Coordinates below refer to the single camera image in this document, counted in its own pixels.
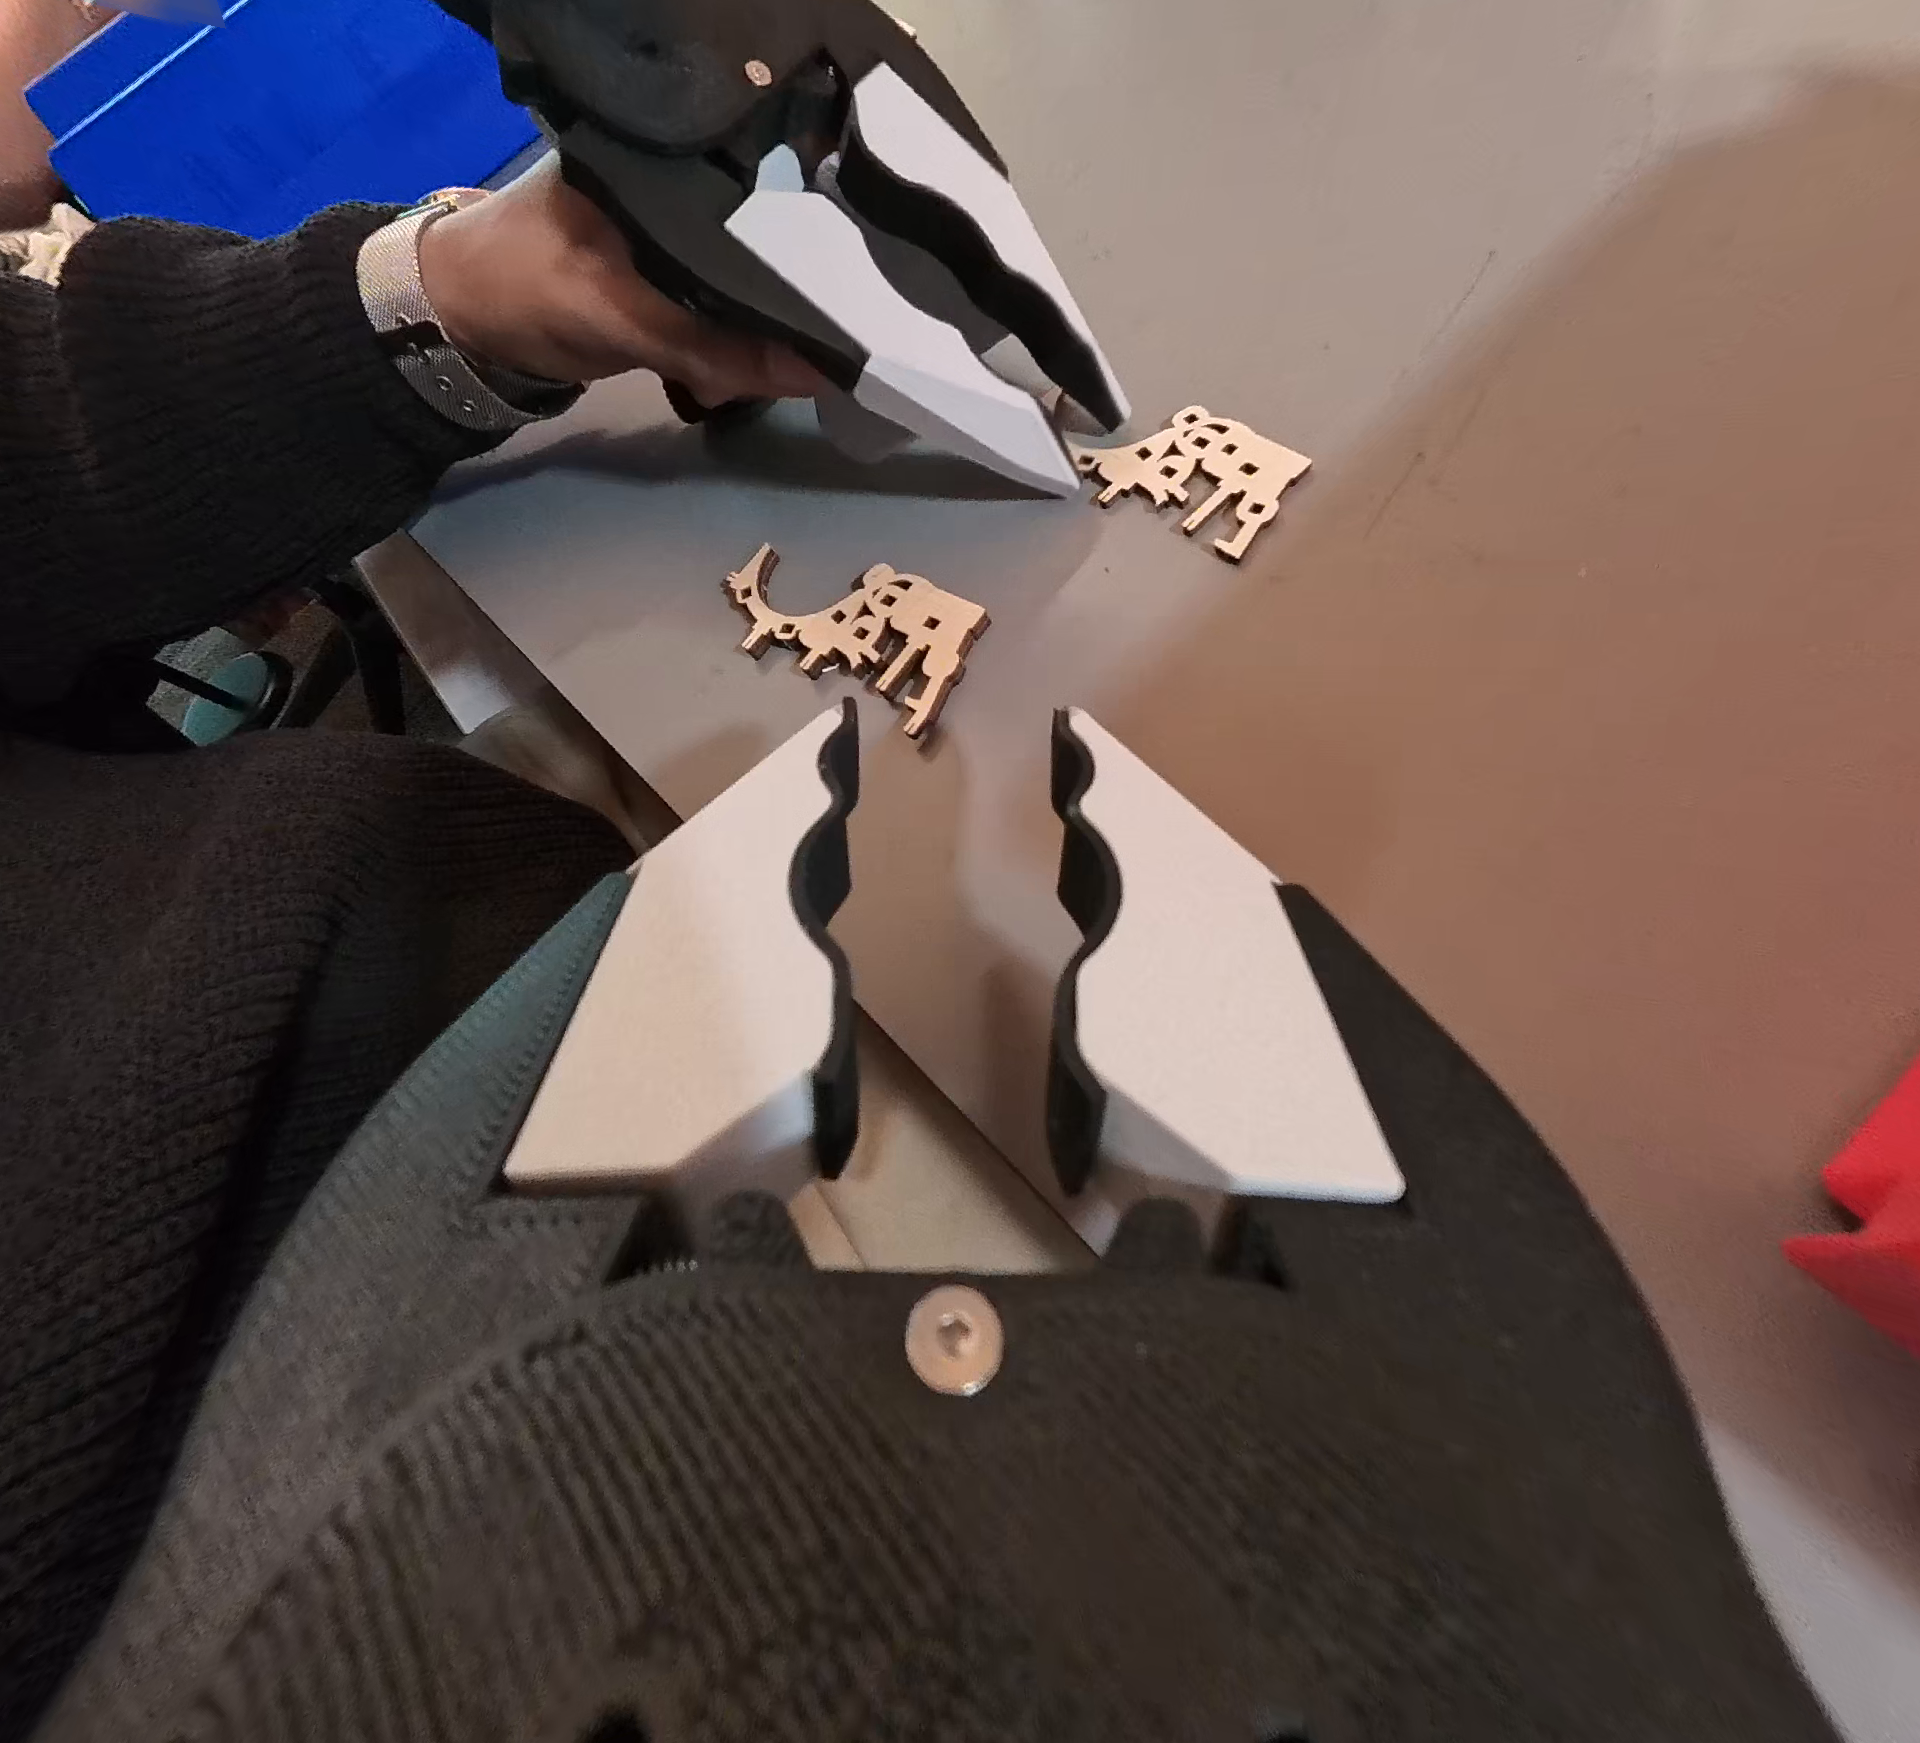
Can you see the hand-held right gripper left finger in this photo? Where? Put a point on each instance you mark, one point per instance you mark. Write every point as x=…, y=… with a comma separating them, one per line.
x=675, y=1010

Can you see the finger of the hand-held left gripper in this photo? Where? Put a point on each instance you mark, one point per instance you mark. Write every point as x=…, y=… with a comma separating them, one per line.
x=945, y=401
x=975, y=197

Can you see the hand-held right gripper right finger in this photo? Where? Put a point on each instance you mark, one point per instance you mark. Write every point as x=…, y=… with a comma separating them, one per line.
x=1229, y=1024

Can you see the wooden giraffe puzzle piece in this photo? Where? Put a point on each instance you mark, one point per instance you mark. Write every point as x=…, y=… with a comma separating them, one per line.
x=1275, y=468
x=862, y=615

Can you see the person's left forearm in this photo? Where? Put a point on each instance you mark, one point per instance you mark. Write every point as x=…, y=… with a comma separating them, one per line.
x=180, y=422

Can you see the grey desk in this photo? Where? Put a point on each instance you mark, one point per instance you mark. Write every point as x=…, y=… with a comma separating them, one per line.
x=1350, y=197

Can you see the person's left hand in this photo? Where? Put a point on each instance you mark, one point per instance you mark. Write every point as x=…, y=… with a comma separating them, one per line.
x=570, y=289

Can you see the blue plastic crate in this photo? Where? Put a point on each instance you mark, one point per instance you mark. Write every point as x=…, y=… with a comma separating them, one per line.
x=300, y=93

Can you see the metal mesh wristwatch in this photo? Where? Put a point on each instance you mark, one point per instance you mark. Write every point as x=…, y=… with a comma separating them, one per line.
x=395, y=275

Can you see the person's black sweater torso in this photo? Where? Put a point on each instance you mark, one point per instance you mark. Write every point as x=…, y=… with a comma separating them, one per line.
x=180, y=1100

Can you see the red plastic object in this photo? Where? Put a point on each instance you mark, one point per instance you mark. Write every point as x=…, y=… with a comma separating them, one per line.
x=1874, y=1204

